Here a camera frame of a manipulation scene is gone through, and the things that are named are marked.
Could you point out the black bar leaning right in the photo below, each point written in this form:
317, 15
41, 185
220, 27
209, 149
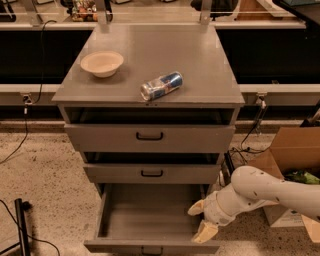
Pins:
229, 164

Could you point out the grey drawer cabinet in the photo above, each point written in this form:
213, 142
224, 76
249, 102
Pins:
209, 94

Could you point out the colourful objects on shelf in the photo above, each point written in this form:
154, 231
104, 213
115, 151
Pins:
84, 11

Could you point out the grey drawer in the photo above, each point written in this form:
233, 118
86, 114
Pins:
153, 168
148, 219
150, 138

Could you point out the grey top drawer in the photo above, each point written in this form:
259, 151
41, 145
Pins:
150, 138

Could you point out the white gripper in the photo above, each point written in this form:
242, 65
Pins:
214, 209

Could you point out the blue silver drink can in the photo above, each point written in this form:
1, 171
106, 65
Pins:
161, 86

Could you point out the grey bottom drawer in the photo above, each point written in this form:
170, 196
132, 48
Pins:
148, 219

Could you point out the brown cardboard box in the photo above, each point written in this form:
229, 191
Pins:
292, 148

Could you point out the green bag in box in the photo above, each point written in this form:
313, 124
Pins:
301, 176

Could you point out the grey middle drawer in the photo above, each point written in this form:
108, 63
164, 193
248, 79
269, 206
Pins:
153, 168

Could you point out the black stand on floor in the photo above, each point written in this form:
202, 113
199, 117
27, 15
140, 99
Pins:
20, 241

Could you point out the white paper bowl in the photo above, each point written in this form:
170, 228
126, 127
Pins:
102, 64

